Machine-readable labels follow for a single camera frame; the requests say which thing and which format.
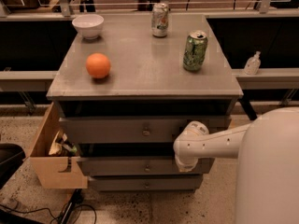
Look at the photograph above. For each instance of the black chair edge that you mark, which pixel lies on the black chair edge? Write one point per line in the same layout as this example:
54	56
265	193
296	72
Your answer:
11	158

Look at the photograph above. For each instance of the grey top drawer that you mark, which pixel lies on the grey top drawer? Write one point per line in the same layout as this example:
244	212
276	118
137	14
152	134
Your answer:
99	130

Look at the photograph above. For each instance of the white soda can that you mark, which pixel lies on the white soda can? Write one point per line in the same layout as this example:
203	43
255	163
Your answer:
159	20

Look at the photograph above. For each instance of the clear sanitizer bottle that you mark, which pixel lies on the clear sanitizer bottle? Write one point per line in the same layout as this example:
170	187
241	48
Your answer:
253	64

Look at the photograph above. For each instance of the grey drawer cabinet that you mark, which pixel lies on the grey drawer cabinet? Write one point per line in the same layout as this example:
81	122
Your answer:
146	79

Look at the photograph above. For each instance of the grey drawer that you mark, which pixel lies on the grey drawer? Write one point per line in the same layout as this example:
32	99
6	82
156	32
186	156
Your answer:
128	165
99	130
146	183

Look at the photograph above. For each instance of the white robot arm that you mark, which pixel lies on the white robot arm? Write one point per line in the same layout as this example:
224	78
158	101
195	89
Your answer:
267	153

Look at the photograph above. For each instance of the grey bottom drawer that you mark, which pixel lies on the grey bottom drawer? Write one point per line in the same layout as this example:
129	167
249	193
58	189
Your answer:
146	183

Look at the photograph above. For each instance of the green soda can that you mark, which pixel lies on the green soda can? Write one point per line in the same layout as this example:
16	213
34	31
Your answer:
195	50

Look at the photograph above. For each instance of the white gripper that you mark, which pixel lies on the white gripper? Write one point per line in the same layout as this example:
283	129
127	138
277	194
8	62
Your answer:
197	129

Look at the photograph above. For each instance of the snack bags in box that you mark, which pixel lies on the snack bags in box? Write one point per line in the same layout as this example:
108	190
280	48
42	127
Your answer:
61	147

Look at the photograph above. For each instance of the wooden side box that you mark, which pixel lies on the wooden side box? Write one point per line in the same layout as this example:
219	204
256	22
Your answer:
54	172

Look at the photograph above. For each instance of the grey metal railing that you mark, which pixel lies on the grey metal railing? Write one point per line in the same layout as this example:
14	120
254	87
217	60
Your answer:
266	78

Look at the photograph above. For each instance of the white bowl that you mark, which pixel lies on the white bowl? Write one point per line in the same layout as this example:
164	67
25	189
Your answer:
89	26

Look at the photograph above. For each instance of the orange fruit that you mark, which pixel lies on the orange fruit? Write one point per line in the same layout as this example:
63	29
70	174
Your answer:
98	65

